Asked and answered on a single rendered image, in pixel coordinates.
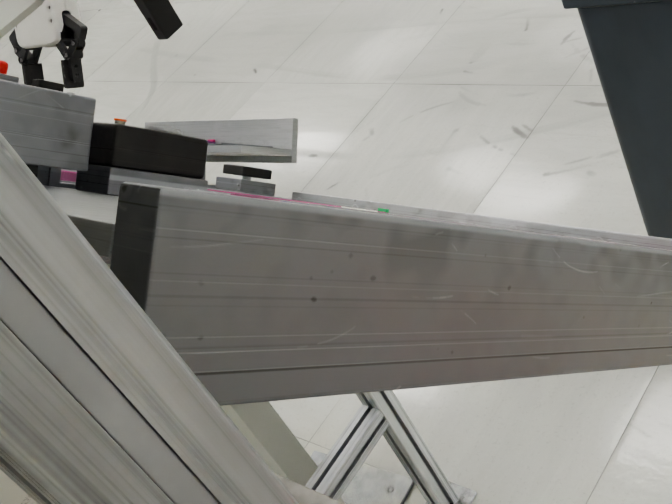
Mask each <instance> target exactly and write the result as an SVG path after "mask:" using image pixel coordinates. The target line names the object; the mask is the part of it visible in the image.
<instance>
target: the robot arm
mask: <svg viewBox="0 0 672 504"><path fill-rule="evenodd" d="M87 31H88V28H87V26H86V25H85V24H83V23H82V22H81V20H80V14H79V9H78V4H77V0H45V1H44V2H43V4H42V5H41V6H40V7H38V8H37V9H36V10H35V11H33V12H32V13H31V14H30V15H29V16H27V17H26V18H25V19H24V20H23V21H21V22H20V23H19V24H18V25H16V26H15V29H14V30H13V32H12V33H11V34H10V36H9V40H10V42H11V44H12V46H13V48H14V52H15V54H16V55H17V56H18V61H19V63H20V64H21V65H22V72H23V79H24V84H26V85H31V86H32V80H33V79H42V80H44V75H43V68H42V63H38V61H39V58H40V54H41V51H42V47H45V48H52V47H57V48H58V50H59V51H60V53H61V55H62V56H63V58H64V59H65V60H61V68H62V76H63V83H64V87H65V88H66V89H70V88H81V87H84V78H83V70H82V63H81V59H82V58H83V50H84V47H85V45H86V42H85V40H86V35H87ZM66 46H69V48H68V49H67V47H66ZM29 50H33V53H31V52H30V51H29Z"/></svg>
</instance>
